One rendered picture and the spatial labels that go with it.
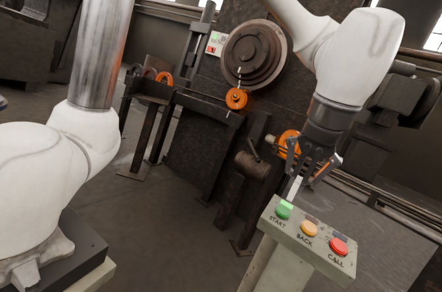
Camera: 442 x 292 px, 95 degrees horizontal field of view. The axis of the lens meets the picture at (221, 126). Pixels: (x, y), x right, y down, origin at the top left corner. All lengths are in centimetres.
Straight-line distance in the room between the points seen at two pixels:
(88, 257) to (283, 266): 48
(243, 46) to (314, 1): 55
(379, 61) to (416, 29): 766
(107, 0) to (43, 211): 44
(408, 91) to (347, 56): 517
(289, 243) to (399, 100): 505
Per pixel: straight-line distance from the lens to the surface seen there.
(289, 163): 54
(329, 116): 44
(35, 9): 393
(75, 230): 69
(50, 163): 48
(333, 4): 162
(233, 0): 186
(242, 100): 142
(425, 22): 817
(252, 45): 136
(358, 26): 42
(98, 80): 59
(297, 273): 68
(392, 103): 547
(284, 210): 64
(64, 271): 62
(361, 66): 41
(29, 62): 318
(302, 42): 54
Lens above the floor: 88
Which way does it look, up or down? 12 degrees down
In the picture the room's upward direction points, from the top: 21 degrees clockwise
